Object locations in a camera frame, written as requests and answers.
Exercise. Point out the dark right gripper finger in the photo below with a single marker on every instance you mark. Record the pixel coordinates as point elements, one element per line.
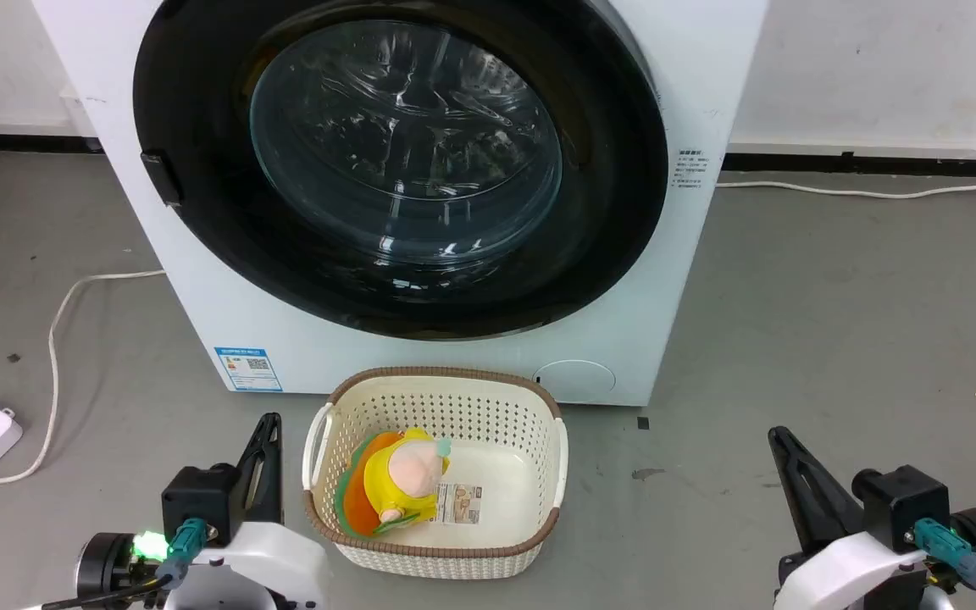
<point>801,500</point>
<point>835,500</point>

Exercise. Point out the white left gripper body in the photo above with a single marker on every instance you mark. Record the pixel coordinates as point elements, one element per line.
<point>276,559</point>

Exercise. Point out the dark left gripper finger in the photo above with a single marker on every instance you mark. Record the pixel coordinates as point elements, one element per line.
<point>244,474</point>
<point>272,491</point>

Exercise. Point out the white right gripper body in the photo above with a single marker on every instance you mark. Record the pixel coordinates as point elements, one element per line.
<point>844,572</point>

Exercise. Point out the round black glass washer door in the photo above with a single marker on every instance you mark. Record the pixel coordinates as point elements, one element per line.
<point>403,169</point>

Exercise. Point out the white front-load washing machine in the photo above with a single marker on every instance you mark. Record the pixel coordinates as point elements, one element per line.
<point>674,76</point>

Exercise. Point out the blue energy label sticker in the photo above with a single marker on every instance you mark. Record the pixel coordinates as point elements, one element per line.
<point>248,368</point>

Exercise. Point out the yellow plush doll toy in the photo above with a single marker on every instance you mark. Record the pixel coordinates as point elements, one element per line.
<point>399,483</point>

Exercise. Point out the white printed doll tag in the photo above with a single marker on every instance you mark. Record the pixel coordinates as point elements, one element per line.
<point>459,502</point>

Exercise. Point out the cream perforated laundry basket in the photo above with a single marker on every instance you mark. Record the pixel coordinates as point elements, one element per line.
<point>488,424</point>

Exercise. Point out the round white filter cover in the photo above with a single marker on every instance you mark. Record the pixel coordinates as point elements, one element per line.
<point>574,380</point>

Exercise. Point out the small white text sticker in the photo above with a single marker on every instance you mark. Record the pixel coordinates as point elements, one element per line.
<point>690,169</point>

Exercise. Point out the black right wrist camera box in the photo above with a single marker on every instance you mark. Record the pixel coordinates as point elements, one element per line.
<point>899,504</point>

